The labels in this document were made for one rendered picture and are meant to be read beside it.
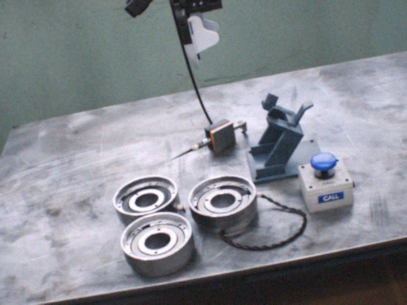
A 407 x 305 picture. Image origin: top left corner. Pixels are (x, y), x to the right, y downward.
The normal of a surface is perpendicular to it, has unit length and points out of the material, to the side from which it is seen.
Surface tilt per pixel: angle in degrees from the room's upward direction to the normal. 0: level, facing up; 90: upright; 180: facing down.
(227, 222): 90
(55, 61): 90
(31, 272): 0
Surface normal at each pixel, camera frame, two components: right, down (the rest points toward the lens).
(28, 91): 0.07, 0.52
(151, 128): -0.18, -0.84
